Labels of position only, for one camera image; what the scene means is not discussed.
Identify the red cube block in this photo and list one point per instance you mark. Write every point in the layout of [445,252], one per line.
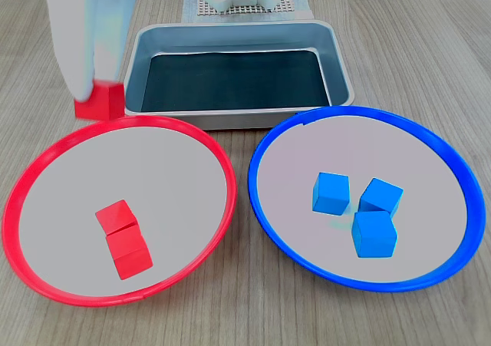
[97,106]
[115,217]
[130,254]

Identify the white mesh mat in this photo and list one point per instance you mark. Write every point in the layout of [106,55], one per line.
[285,7]

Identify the silver metal tray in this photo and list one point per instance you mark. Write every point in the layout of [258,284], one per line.
[230,39]

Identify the red rimmed white dish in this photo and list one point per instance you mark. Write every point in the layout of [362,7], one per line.
[172,177]

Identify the blue rimmed white dish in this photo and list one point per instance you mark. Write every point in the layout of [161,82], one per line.
[291,162]

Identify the blue cube block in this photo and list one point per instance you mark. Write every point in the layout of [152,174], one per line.
[330,192]
[381,194]
[374,234]

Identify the black tray liner mat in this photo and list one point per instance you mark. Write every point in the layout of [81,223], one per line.
[230,81]

